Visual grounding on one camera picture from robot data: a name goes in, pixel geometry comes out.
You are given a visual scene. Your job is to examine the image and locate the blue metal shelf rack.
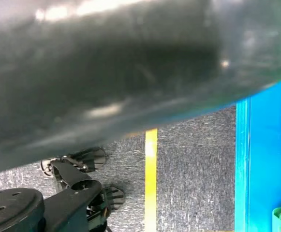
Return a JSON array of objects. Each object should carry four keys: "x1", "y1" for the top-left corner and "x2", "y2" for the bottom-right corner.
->
[{"x1": 235, "y1": 78, "x2": 281, "y2": 232}]

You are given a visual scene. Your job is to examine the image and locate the black robot foot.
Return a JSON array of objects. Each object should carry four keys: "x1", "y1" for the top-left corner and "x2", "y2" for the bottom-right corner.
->
[{"x1": 0, "y1": 146, "x2": 126, "y2": 232}]

